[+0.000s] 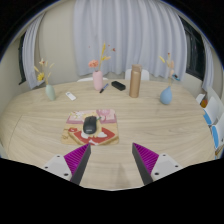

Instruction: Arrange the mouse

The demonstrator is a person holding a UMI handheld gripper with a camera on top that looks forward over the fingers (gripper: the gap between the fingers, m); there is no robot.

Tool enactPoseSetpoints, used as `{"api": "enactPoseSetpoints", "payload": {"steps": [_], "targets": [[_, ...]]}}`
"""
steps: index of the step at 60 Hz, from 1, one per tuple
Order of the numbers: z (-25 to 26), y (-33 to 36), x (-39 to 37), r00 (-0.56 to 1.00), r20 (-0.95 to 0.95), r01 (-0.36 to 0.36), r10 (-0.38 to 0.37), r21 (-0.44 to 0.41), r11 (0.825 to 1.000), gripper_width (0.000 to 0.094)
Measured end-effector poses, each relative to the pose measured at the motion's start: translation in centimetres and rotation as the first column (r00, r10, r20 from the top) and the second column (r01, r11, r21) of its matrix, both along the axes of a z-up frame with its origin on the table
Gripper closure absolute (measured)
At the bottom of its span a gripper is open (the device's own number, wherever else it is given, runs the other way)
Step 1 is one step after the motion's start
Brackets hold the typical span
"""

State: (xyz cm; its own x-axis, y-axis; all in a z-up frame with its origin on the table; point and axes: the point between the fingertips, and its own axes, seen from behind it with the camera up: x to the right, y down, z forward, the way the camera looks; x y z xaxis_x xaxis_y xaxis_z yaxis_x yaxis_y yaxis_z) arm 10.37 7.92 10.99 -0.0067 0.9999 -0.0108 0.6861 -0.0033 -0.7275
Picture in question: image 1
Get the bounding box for blue vase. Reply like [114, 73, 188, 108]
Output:
[159, 86, 174, 106]

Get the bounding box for narrow white curtain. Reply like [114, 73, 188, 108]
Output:
[22, 13, 46, 90]
[201, 38, 215, 93]

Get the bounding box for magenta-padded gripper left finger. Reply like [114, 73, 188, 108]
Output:
[42, 142, 92, 186]

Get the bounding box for small black box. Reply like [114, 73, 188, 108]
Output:
[110, 80, 127, 92]

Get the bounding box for dark window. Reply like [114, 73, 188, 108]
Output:
[18, 31, 28, 85]
[179, 16, 206, 81]

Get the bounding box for bronze metal drink bottle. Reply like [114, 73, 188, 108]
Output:
[128, 64, 143, 99]

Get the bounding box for pink vase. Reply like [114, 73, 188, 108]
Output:
[92, 70, 104, 92]

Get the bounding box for black computer mouse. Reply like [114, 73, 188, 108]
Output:
[82, 115, 98, 135]

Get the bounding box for orange and blue dried flowers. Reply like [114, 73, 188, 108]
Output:
[158, 52, 181, 88]

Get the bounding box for small white eraser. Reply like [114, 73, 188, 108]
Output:
[65, 91, 77, 102]

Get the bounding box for pink and yellow dried flowers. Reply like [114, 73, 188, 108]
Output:
[87, 42, 117, 73]

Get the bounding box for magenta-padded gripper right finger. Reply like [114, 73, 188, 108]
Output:
[131, 142, 183, 186]

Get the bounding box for dark marker pen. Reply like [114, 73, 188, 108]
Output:
[99, 83, 110, 94]

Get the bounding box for pale green vase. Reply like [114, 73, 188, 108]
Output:
[45, 84, 57, 102]

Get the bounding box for white and blue chairs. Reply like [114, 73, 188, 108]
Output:
[195, 87, 224, 158]

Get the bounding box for cartoon dog print mouse pad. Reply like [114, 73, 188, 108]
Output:
[60, 108, 120, 146]

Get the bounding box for wide white curtain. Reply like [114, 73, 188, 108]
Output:
[73, 0, 188, 82]

